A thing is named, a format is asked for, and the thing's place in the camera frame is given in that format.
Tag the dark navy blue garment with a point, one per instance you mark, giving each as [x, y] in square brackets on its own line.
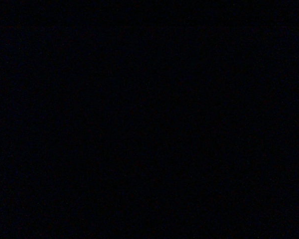
[149, 119]

